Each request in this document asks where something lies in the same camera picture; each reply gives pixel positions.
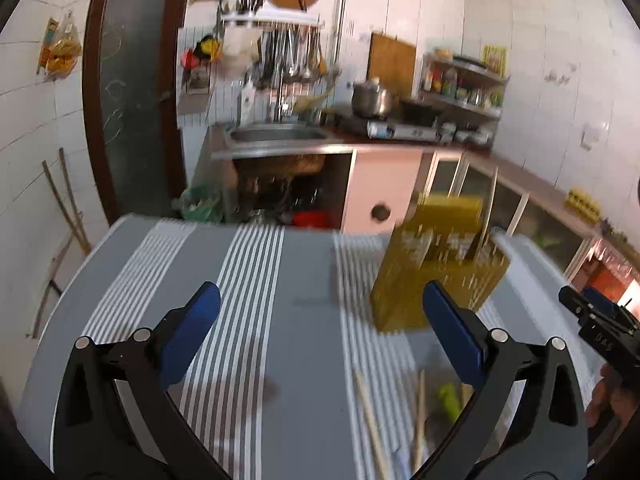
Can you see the metal wall utensil rack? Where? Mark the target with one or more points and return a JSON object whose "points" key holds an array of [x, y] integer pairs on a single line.
{"points": [[272, 19]]}

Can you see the red plastic basin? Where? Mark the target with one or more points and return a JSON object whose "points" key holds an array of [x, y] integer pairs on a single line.
{"points": [[311, 220]]}

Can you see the white wall hook sticker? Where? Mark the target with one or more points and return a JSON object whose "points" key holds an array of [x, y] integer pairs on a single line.
{"points": [[590, 138]]}

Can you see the red bundle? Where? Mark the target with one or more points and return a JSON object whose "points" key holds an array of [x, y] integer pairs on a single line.
{"points": [[189, 59]]}

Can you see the glass door cabinet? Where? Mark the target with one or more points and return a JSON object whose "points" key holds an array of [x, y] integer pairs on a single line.
{"points": [[545, 230]]}

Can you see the yellow utensil holder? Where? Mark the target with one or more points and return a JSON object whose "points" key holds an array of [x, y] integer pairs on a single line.
{"points": [[425, 270]]}

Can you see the row of hanging metal ladles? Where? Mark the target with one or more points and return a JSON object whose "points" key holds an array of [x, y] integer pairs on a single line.
{"points": [[292, 55]]}

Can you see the hanging bag of yellow goods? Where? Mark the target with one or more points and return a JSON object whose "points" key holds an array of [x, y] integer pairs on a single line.
{"points": [[62, 50]]}

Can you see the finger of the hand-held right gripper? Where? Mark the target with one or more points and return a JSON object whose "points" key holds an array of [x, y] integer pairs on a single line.
{"points": [[577, 307], [600, 302]]}

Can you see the hanging white cloth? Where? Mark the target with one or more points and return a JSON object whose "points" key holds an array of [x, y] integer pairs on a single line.
{"points": [[239, 45]]}

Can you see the steel cooking pot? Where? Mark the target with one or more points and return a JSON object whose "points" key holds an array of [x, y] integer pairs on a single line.
{"points": [[372, 100]]}

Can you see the yellow black bundle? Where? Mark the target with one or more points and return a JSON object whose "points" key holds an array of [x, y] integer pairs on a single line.
{"points": [[207, 47]]}

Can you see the green plastic bag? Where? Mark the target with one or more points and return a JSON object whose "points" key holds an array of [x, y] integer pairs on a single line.
{"points": [[200, 205]]}

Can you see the green plastic utensil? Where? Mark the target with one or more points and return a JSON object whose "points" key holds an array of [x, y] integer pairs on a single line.
{"points": [[450, 400]]}

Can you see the black frying pan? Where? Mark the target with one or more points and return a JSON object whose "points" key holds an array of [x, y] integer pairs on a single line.
{"points": [[470, 61]]}

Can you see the metal corner shelf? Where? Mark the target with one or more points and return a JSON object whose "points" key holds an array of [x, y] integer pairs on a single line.
{"points": [[470, 110]]}

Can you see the thin wooden stick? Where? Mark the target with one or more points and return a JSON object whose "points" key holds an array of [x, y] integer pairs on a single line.
{"points": [[66, 176], [65, 203]]}

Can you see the grey white striped tablecloth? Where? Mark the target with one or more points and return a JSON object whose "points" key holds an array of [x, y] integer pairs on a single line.
{"points": [[300, 310]]}

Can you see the printed tile sticker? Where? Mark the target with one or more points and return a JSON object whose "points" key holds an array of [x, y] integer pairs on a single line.
{"points": [[557, 76]]}

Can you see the group of small bowls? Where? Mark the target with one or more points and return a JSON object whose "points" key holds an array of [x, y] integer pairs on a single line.
{"points": [[467, 136]]}

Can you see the person's right hand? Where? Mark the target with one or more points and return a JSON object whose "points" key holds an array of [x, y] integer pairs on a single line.
{"points": [[600, 400]]}

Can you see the steel sink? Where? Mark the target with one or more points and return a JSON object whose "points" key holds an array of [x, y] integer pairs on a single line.
{"points": [[275, 134]]}

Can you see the metal faucet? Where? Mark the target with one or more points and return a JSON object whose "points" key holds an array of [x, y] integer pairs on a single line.
{"points": [[280, 105]]}

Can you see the wooden chopstick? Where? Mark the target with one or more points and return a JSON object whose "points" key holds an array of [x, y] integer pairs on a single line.
{"points": [[372, 425]]}

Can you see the yellow egg tray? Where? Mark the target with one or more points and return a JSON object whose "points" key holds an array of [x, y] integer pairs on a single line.
{"points": [[582, 205]]}

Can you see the steel gas stove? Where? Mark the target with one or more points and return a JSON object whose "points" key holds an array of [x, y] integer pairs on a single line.
{"points": [[395, 130]]}

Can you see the brown frosted glass door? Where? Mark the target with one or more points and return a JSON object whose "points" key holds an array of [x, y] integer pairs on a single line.
{"points": [[135, 85]]}

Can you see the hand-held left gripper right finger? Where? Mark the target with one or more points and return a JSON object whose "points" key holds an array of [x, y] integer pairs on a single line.
{"points": [[455, 330]]}

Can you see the yellow wall poster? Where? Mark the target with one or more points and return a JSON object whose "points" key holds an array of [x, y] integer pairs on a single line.
{"points": [[495, 59]]}

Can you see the rectangular wooden cutting board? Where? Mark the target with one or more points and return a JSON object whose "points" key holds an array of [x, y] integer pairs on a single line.
{"points": [[392, 62]]}

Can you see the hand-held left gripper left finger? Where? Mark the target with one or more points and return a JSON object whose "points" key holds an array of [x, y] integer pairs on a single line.
{"points": [[192, 325]]}

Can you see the pink cabinet door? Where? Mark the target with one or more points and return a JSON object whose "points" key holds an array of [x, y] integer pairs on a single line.
{"points": [[380, 180]]}

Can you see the white soap bottle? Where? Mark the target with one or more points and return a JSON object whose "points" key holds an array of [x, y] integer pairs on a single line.
{"points": [[246, 102]]}

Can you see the yellow bowl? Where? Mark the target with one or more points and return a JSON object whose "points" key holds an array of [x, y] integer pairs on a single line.
{"points": [[442, 54]]}

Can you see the row of condiment bottles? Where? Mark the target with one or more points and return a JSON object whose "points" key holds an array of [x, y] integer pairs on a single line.
{"points": [[450, 85]]}

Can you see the metal wall pipe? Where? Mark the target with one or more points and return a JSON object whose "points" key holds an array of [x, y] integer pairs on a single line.
{"points": [[343, 10]]}

